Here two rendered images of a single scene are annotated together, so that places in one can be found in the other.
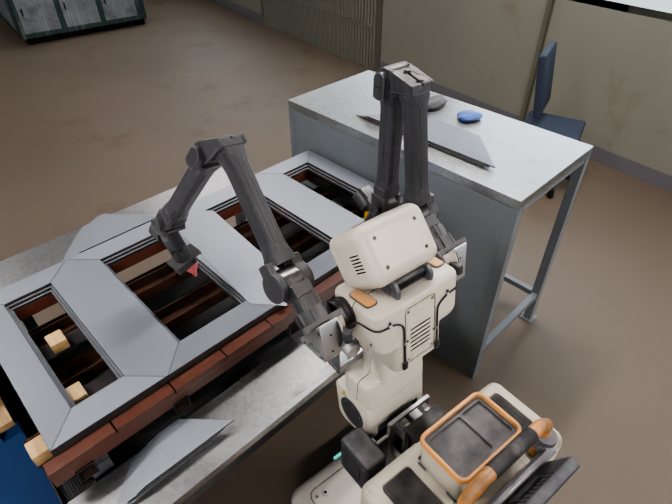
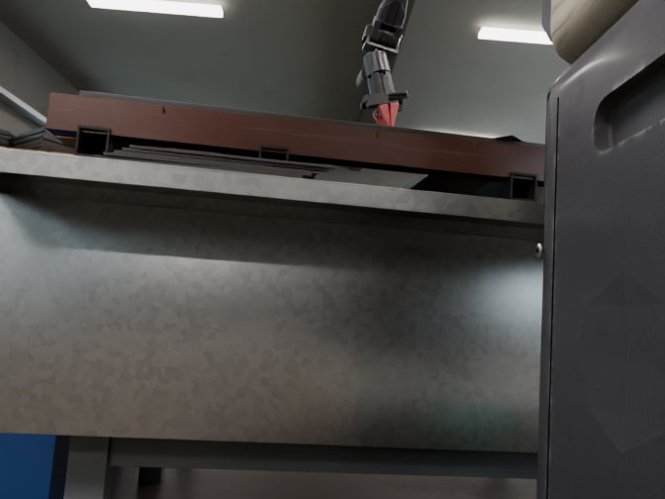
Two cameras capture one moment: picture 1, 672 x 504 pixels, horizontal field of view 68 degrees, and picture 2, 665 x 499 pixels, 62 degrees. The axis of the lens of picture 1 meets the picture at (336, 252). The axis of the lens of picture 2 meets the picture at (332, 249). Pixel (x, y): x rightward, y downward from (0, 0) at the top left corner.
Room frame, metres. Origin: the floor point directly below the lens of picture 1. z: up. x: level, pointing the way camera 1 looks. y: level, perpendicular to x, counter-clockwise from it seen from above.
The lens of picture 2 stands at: (0.20, -0.17, 0.51)
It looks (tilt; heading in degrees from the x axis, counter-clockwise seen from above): 6 degrees up; 37
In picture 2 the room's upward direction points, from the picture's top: 4 degrees clockwise
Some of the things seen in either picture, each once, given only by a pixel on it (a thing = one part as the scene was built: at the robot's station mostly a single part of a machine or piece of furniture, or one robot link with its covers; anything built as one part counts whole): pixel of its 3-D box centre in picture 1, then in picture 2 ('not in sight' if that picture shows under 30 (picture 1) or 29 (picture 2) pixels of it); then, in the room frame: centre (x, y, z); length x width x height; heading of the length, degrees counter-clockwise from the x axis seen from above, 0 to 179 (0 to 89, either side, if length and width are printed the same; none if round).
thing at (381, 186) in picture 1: (389, 146); not in sight; (1.25, -0.15, 1.40); 0.11 x 0.06 x 0.43; 128
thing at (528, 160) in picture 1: (427, 125); not in sight; (2.18, -0.43, 1.03); 1.30 x 0.60 x 0.04; 44
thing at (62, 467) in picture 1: (289, 314); (518, 165); (1.19, 0.16, 0.80); 1.62 x 0.04 x 0.06; 134
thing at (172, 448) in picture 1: (165, 452); (202, 174); (0.74, 0.49, 0.70); 0.39 x 0.12 x 0.04; 134
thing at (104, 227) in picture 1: (100, 232); not in sight; (1.70, 1.00, 0.77); 0.45 x 0.20 x 0.04; 134
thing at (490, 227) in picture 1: (381, 239); not in sight; (1.98, -0.23, 0.51); 1.30 x 0.04 x 1.01; 44
